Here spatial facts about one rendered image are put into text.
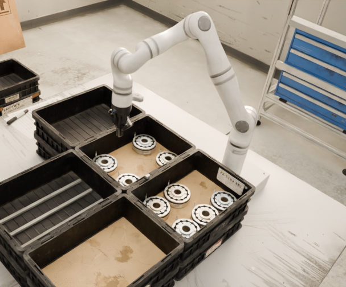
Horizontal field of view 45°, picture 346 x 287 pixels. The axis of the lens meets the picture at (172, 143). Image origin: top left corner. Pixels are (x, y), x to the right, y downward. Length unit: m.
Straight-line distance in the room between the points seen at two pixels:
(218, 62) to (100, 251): 0.79
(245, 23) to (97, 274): 3.48
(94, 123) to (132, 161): 0.31
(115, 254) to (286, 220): 0.78
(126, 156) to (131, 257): 0.50
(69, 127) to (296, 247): 1.09
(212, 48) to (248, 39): 2.91
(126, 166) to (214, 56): 0.56
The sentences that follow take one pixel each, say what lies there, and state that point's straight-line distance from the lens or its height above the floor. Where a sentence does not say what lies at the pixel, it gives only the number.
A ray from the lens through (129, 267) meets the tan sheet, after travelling 1.42.
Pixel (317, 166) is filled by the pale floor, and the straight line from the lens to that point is 3.42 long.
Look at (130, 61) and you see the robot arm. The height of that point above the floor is 1.32.
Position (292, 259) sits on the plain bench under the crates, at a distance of 1.75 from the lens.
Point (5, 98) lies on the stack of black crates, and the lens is 2.70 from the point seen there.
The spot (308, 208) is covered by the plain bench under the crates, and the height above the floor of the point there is 0.70.
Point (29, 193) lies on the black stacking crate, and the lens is 1.64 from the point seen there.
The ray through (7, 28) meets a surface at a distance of 4.33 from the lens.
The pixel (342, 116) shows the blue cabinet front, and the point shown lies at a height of 0.42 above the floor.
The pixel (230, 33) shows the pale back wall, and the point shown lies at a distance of 4.60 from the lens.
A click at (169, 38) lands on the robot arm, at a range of 1.55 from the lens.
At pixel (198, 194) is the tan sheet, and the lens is 1.67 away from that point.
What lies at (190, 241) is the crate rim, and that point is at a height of 0.93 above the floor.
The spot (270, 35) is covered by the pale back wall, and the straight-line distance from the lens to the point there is 4.35.
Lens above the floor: 2.00
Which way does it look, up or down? 38 degrees down
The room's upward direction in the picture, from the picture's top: 9 degrees clockwise
